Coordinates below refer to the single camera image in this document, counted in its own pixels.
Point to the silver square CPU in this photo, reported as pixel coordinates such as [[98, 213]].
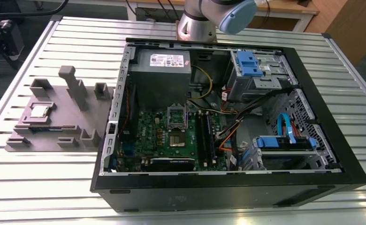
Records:
[[38, 112]]

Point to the CPU socket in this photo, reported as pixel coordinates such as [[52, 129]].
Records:
[[179, 139]]

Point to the grey parts rack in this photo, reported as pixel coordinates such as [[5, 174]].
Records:
[[60, 112]]

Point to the dark RAM stick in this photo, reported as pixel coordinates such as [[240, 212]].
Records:
[[49, 129]]

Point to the white power supply label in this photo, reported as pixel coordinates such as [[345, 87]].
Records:
[[167, 61]]

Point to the grey power supply unit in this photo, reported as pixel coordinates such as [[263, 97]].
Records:
[[157, 86]]

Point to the green motherboard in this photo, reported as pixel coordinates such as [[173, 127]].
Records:
[[151, 150]]

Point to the thin metal locking lever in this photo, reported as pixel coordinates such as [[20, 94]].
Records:
[[187, 122]]

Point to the black graphics card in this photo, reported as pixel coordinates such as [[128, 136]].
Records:
[[169, 164]]

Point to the black RAM slot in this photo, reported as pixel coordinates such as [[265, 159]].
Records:
[[201, 140], [209, 140]]

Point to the grey metal drive cage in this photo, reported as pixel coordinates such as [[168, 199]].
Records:
[[264, 84]]

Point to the black open PC case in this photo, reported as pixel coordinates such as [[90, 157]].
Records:
[[201, 194]]

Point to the hard disk in blue carrier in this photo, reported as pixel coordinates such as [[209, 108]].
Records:
[[267, 143]]

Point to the metal disk bay cage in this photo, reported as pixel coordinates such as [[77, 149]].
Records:
[[295, 152]]

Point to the wooden cabinet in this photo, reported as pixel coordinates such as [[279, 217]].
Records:
[[355, 28]]

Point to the blue plastic bay bracket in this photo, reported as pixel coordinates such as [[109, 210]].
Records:
[[248, 61]]

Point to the wooden desk white frame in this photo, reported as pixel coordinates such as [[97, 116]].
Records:
[[295, 9]]

